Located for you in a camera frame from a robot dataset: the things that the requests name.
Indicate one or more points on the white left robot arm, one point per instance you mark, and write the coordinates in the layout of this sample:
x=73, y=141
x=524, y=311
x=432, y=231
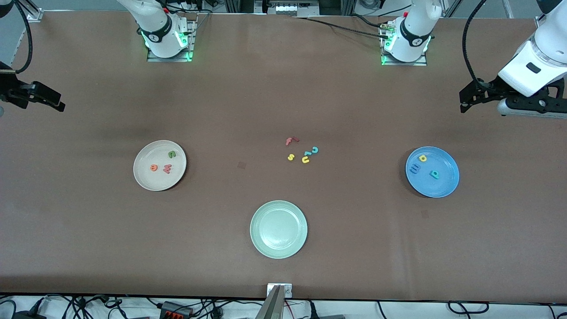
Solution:
x=518, y=77

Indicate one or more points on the blue plate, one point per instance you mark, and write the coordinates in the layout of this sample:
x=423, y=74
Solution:
x=427, y=184

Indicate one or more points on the brown table mat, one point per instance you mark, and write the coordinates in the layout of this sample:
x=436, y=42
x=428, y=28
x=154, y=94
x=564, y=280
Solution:
x=332, y=102

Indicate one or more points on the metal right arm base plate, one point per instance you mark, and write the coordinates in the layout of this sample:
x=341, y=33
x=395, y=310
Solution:
x=170, y=59

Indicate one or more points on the black red power strip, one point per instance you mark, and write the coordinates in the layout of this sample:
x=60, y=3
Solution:
x=175, y=310

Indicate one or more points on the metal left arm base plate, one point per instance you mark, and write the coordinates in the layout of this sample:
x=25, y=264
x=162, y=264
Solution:
x=405, y=64

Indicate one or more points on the black plug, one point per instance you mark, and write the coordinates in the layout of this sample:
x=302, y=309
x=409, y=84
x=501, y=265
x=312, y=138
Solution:
x=312, y=311

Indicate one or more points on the aluminium frame post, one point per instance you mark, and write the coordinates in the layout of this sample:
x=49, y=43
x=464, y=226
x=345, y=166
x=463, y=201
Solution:
x=36, y=15
x=537, y=21

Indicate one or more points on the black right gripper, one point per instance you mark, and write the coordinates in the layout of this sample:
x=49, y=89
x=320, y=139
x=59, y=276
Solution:
x=9, y=90

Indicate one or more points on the red letter w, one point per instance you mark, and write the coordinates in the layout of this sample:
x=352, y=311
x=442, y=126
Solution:
x=167, y=169

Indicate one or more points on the red letter f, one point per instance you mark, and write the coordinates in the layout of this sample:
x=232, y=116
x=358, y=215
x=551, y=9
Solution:
x=289, y=141

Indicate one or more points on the pale green plate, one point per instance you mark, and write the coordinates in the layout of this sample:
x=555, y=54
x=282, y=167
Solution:
x=278, y=229

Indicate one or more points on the blue letter m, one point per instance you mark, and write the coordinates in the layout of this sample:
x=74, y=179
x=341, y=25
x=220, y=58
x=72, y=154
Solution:
x=415, y=168

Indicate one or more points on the black power adapter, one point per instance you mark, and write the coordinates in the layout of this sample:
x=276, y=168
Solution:
x=26, y=315

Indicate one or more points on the silver mounting bracket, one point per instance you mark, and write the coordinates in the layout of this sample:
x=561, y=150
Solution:
x=288, y=290

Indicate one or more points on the grey camera pole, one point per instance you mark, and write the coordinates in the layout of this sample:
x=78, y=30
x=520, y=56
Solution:
x=271, y=308

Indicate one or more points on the beige brown plate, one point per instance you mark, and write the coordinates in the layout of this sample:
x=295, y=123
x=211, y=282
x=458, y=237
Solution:
x=155, y=181

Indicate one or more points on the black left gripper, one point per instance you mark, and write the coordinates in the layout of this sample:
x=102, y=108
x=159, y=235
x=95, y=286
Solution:
x=491, y=88

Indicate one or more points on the grey terminal box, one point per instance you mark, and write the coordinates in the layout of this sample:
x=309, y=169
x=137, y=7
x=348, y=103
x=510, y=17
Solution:
x=288, y=8

